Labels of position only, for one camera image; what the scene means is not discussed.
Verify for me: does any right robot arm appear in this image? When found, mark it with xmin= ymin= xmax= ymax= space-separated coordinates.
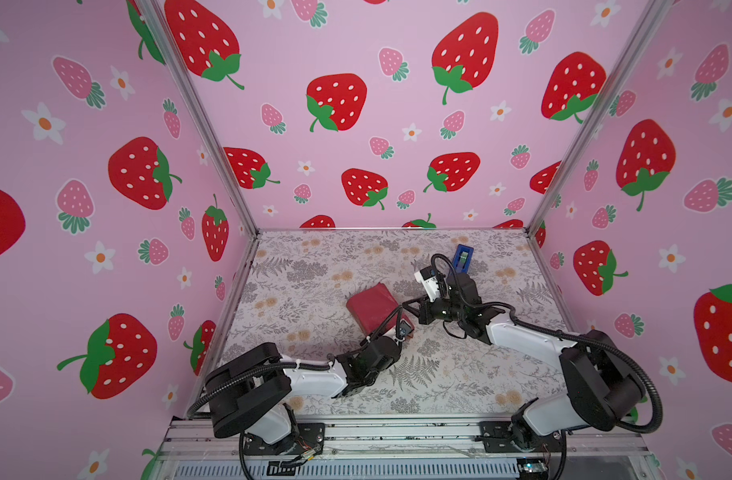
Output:
xmin=415 ymin=267 xmax=649 ymax=451

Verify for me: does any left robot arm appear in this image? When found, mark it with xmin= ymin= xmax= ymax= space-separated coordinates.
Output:
xmin=186 ymin=335 xmax=403 ymax=445

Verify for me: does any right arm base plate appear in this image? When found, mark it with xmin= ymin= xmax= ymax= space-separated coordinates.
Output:
xmin=475 ymin=421 xmax=563 ymax=454

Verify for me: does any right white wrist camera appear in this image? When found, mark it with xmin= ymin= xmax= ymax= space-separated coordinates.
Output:
xmin=415 ymin=266 xmax=445 ymax=302

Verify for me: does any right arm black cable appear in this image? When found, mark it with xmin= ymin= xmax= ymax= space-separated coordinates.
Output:
xmin=430 ymin=253 xmax=665 ymax=480

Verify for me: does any aluminium rail frame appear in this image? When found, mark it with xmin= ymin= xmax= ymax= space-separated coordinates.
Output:
xmin=146 ymin=414 xmax=665 ymax=479

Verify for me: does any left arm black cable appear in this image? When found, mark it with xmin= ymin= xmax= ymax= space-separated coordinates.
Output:
xmin=187 ymin=305 xmax=406 ymax=480

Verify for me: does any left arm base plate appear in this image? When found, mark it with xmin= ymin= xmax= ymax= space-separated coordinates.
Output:
xmin=244 ymin=422 xmax=326 ymax=456

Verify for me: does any dark red wrapping paper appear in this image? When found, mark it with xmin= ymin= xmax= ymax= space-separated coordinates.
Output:
xmin=346 ymin=283 xmax=399 ymax=335

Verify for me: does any blue tape dispenser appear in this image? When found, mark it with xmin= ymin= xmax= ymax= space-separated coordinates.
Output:
xmin=453 ymin=244 xmax=474 ymax=273

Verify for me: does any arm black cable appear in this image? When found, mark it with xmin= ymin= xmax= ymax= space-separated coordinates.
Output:
xmin=430 ymin=253 xmax=665 ymax=480
xmin=187 ymin=305 xmax=406 ymax=480

